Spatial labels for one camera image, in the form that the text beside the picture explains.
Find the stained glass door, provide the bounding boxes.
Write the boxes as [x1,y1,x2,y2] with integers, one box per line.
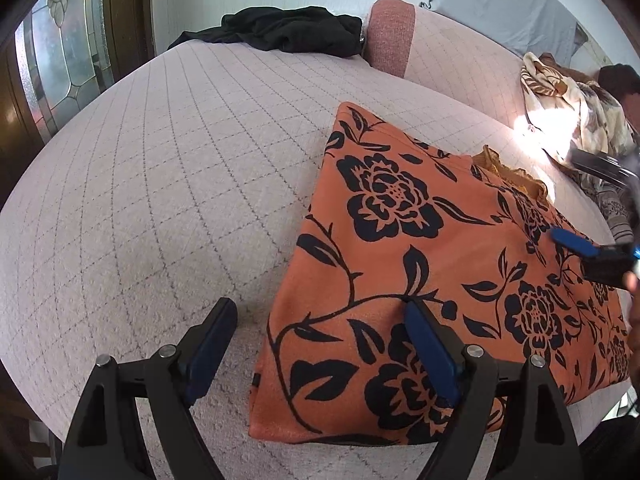
[0,0,113,161]

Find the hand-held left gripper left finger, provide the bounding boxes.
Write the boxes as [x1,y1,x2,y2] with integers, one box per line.
[57,297,239,480]

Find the floral quilt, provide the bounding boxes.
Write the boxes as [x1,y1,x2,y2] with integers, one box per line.
[520,51,640,171]

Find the grey pillow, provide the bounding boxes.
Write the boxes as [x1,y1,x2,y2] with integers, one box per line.
[417,0,589,59]

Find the wooden door frame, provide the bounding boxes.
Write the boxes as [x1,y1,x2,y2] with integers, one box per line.
[101,0,157,63]

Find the black cloth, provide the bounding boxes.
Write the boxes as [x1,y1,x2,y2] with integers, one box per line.
[167,6,364,60]

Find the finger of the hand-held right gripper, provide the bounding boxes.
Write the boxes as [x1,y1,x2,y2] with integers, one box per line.
[570,146,640,187]
[550,227,600,260]

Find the brown cloth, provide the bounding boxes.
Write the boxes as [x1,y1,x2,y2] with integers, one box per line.
[597,64,640,108]

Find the pink quilted bolster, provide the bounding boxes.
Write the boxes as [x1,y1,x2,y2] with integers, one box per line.
[363,0,551,132]

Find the orange floral shirt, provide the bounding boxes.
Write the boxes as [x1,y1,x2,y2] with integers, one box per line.
[247,101,632,447]

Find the striped pillow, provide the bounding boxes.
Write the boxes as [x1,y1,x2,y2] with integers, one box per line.
[582,179,637,242]

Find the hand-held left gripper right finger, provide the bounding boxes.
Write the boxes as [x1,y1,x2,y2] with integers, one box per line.
[404,299,586,480]

